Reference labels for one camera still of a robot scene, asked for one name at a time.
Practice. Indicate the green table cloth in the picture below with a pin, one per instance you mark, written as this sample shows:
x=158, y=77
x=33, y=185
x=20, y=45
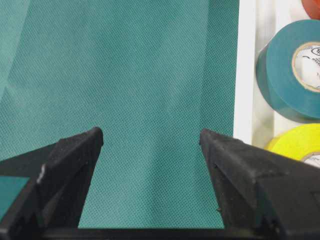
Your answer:
x=150, y=73

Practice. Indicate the yellow tape roll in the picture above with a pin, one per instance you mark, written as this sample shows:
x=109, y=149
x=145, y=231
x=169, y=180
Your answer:
x=301, y=143

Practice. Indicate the white plastic case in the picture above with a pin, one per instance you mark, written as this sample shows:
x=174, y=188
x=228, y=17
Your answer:
x=255, y=122

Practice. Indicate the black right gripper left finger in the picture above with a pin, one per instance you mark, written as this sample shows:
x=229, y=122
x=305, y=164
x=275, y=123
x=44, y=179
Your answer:
x=47, y=187

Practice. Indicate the red tape roll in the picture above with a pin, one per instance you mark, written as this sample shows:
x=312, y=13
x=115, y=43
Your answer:
x=312, y=8

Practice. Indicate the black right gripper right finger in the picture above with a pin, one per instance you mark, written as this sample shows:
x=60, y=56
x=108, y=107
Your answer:
x=259, y=189

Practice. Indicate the green tape roll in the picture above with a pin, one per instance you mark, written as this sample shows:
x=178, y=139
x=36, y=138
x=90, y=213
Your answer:
x=277, y=81

